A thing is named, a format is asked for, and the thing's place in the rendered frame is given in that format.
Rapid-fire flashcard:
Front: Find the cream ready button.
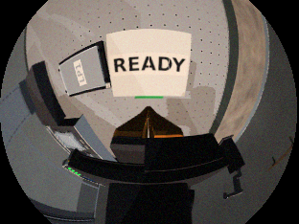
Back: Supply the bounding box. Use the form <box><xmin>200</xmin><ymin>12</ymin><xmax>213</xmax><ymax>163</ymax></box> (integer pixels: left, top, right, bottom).
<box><xmin>106</xmin><ymin>29</ymin><xmax>192</xmax><ymax>99</ymax></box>

